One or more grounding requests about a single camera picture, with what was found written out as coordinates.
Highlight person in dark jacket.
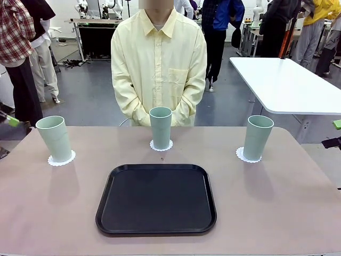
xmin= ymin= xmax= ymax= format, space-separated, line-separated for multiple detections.
xmin=258 ymin=0 xmax=315 ymax=58

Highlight person in yellow shirt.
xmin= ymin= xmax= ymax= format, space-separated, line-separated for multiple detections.
xmin=110 ymin=6 xmax=208 ymax=127

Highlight black bag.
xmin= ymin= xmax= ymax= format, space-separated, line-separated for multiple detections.
xmin=231 ymin=28 xmax=242 ymax=50

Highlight white scalloped paper coaster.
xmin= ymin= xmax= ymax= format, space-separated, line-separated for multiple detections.
xmin=149 ymin=138 xmax=174 ymax=153
xmin=235 ymin=146 xmax=264 ymax=163
xmin=47 ymin=149 xmax=77 ymax=168

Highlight person's left forearm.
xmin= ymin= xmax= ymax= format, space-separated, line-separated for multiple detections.
xmin=172 ymin=85 xmax=206 ymax=121

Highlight black cables on floor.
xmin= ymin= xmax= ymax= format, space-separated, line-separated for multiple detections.
xmin=62 ymin=60 xmax=89 ymax=69

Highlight person in plaid shirt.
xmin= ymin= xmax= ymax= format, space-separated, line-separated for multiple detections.
xmin=0 ymin=0 xmax=45 ymax=128

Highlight white rounded table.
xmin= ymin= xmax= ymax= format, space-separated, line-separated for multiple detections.
xmin=229 ymin=57 xmax=341 ymax=143

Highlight white floor appliance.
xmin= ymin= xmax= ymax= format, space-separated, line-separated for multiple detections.
xmin=0 ymin=63 xmax=15 ymax=108

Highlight person in blue jacket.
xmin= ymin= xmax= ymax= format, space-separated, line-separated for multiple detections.
xmin=201 ymin=0 xmax=245 ymax=93

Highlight grey background desk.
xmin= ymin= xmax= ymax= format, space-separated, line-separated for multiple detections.
xmin=239 ymin=22 xmax=261 ymax=58

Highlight person in yellow jacket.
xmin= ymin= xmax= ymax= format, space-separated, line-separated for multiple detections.
xmin=291 ymin=0 xmax=341 ymax=69

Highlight orange black pole stand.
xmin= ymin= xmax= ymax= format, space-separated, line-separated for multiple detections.
xmin=278 ymin=17 xmax=298 ymax=61

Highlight person in grey black clothes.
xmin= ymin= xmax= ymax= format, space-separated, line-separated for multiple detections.
xmin=315 ymin=22 xmax=341 ymax=78

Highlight person in black vest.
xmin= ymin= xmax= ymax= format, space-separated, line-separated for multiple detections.
xmin=21 ymin=0 xmax=61 ymax=104

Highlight black workbench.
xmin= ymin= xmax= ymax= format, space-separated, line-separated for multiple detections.
xmin=65 ymin=18 xmax=128 ymax=62

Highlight tall pale green cup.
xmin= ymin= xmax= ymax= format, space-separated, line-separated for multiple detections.
xmin=35 ymin=115 xmax=72 ymax=163
xmin=242 ymin=115 xmax=274 ymax=161
xmin=149 ymin=106 xmax=173 ymax=150

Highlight black plastic tray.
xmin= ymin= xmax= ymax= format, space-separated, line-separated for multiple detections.
xmin=95 ymin=164 xmax=218 ymax=237

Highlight person's right forearm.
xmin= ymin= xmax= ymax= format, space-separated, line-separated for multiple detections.
xmin=114 ymin=87 xmax=151 ymax=126

